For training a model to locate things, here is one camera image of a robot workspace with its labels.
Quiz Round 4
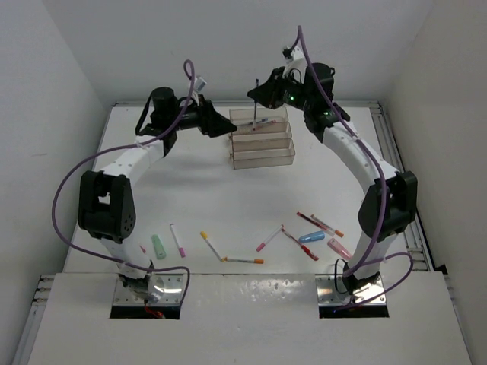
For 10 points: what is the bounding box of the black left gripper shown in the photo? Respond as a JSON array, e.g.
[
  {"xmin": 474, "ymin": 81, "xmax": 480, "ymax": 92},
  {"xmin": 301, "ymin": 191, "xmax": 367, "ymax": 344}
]
[{"xmin": 167, "ymin": 93, "xmax": 235, "ymax": 138}]

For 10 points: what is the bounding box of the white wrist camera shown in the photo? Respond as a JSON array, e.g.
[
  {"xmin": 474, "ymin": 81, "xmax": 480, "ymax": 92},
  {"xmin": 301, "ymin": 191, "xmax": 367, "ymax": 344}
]
[
  {"xmin": 282, "ymin": 46, "xmax": 305, "ymax": 65},
  {"xmin": 192, "ymin": 76, "xmax": 207, "ymax": 105}
]

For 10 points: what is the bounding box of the dark red refill pen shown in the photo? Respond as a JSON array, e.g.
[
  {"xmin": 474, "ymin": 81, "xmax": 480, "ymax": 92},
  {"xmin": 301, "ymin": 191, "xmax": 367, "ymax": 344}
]
[{"xmin": 296, "ymin": 211, "xmax": 333, "ymax": 235}]

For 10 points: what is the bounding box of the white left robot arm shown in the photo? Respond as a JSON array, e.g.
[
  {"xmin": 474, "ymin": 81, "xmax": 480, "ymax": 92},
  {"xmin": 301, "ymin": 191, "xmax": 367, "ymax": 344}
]
[{"xmin": 78, "ymin": 87, "xmax": 237, "ymax": 303}]

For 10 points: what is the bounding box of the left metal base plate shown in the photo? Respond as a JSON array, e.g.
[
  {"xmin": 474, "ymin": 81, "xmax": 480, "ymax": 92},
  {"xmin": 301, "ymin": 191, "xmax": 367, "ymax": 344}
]
[{"xmin": 113, "ymin": 274, "xmax": 186, "ymax": 306}]

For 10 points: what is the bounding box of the clear tiered organizer tray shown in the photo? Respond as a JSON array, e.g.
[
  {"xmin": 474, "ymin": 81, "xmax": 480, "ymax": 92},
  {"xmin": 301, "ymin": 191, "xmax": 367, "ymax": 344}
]
[{"xmin": 229, "ymin": 107, "xmax": 295, "ymax": 170}]

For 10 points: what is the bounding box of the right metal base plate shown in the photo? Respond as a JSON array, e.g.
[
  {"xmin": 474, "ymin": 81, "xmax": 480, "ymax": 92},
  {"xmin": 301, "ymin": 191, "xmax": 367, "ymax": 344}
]
[{"xmin": 316, "ymin": 274, "xmax": 388, "ymax": 305}]

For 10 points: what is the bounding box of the white pen pink cap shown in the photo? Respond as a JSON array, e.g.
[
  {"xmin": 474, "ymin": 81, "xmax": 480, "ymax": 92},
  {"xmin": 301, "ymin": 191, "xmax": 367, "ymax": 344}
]
[{"xmin": 256, "ymin": 224, "xmax": 284, "ymax": 252}]

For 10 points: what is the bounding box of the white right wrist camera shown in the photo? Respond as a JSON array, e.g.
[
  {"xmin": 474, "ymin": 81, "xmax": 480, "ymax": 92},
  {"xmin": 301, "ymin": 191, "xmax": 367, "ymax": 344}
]
[{"xmin": 282, "ymin": 46, "xmax": 305, "ymax": 65}]

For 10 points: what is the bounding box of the white pen purple cap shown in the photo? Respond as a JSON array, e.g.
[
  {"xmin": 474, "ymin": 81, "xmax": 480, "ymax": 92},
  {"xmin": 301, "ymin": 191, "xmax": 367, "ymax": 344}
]
[{"xmin": 170, "ymin": 224, "xmax": 186, "ymax": 258}]

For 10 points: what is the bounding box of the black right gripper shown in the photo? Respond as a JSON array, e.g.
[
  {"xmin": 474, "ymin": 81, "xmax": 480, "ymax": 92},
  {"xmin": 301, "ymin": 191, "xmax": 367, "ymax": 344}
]
[{"xmin": 250, "ymin": 66, "xmax": 314, "ymax": 112}]

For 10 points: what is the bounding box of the white front cover board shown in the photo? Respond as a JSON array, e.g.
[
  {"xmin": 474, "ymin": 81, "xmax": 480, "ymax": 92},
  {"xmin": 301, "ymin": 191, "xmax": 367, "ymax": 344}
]
[{"xmin": 30, "ymin": 273, "xmax": 470, "ymax": 364}]

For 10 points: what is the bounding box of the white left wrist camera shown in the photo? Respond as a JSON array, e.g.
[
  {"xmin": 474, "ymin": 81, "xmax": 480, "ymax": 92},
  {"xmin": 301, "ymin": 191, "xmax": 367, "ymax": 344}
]
[{"xmin": 192, "ymin": 76, "xmax": 207, "ymax": 105}]

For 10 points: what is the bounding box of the red gel pen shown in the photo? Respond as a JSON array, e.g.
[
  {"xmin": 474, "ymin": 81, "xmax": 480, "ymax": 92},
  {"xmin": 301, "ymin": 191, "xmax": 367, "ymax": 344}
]
[{"xmin": 281, "ymin": 227, "xmax": 319, "ymax": 262}]

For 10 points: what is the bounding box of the white pen orange cap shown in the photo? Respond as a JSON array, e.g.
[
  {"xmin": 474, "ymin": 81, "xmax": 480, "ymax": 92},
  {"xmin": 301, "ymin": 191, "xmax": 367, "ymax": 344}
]
[{"xmin": 221, "ymin": 257, "xmax": 265, "ymax": 265}]

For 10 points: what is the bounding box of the metal base plate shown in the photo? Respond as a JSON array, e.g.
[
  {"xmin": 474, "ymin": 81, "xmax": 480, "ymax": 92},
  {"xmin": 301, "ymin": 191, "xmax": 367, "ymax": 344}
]
[
  {"xmin": 113, "ymin": 274, "xmax": 186, "ymax": 306},
  {"xmin": 316, "ymin": 274, "xmax": 388, "ymax": 305}
]

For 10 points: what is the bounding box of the blue correction tape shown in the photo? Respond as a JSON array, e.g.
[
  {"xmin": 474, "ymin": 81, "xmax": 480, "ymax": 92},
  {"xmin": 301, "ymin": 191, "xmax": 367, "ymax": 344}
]
[{"xmin": 298, "ymin": 230, "xmax": 326, "ymax": 244}]

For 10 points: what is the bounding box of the pink correction tape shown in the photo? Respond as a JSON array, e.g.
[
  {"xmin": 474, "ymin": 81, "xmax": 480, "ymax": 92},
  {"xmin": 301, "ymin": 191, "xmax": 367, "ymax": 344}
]
[{"xmin": 327, "ymin": 238, "xmax": 352, "ymax": 262}]

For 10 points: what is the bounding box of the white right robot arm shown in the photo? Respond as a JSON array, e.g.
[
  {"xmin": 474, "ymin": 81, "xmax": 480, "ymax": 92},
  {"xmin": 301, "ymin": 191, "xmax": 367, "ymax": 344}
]
[{"xmin": 247, "ymin": 62, "xmax": 418, "ymax": 293}]

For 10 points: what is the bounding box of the white pen yellow cap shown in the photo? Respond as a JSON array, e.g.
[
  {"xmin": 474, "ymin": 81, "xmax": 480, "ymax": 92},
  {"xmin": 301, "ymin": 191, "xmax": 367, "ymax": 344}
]
[{"xmin": 200, "ymin": 231, "xmax": 223, "ymax": 262}]

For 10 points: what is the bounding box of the blue gel pen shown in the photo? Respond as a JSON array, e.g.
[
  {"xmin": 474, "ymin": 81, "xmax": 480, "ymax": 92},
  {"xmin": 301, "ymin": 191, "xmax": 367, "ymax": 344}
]
[{"xmin": 252, "ymin": 78, "xmax": 259, "ymax": 132}]

